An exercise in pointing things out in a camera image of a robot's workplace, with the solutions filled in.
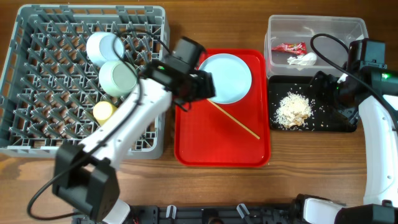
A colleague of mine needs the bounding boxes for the large light blue plate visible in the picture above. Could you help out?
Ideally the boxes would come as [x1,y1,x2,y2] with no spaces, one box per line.
[199,54,252,104]

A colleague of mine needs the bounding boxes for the white tissue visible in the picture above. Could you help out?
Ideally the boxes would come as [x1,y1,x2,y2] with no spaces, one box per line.
[287,52,317,66]

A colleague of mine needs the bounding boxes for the rice food waste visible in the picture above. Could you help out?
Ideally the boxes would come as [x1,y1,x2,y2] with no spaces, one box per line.
[270,91,330,131]

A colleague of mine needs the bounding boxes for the red snack wrapper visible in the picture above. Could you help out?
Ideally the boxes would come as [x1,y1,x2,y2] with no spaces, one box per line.
[271,42,307,55]

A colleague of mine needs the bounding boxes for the wooden chopstick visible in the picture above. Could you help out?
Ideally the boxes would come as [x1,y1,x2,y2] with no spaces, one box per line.
[207,99,260,139]

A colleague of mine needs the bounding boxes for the green bowl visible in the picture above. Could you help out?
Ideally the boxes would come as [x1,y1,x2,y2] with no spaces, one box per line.
[99,60,137,97]

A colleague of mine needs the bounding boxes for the yellow cup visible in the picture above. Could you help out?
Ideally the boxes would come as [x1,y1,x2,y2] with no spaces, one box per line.
[93,101,117,126]

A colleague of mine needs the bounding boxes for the small light blue bowl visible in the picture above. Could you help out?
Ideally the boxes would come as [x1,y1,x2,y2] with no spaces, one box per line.
[86,32,125,67]

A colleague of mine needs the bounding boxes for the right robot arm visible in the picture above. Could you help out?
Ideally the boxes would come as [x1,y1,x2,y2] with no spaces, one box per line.
[300,67,397,223]

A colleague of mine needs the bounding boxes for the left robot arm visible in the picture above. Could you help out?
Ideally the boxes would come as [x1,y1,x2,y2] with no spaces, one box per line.
[52,61,215,223]

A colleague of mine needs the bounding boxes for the grey dishwasher rack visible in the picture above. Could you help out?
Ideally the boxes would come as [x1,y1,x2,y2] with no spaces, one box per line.
[1,4,170,157]

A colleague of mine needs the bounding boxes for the black tray bin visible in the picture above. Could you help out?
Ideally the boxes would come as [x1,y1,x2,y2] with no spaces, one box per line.
[268,75,359,133]

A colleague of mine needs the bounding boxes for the red plastic tray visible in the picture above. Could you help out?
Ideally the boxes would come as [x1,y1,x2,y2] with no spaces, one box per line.
[174,49,271,167]

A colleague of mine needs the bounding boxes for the clear plastic bin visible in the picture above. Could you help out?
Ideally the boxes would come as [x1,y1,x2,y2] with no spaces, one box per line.
[264,15,369,78]

